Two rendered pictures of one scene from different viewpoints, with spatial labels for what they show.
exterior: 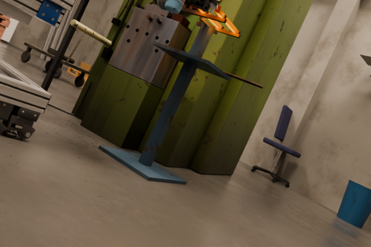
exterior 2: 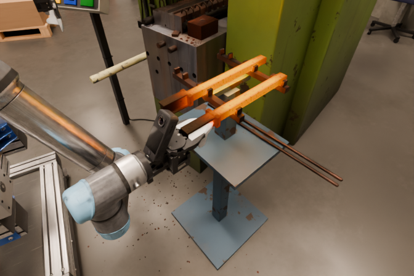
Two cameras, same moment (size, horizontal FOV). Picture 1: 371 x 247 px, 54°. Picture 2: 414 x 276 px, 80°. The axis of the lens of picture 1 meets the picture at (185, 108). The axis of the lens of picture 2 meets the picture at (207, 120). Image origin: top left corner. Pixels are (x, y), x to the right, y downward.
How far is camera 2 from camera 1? 176 cm
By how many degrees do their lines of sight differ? 45
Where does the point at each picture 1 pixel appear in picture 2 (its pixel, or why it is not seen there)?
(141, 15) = (152, 38)
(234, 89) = (316, 59)
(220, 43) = (269, 47)
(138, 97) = not seen: hidden behind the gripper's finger
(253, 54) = (338, 2)
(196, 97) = (259, 118)
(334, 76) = not seen: outside the picture
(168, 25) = (185, 52)
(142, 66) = not seen: hidden behind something
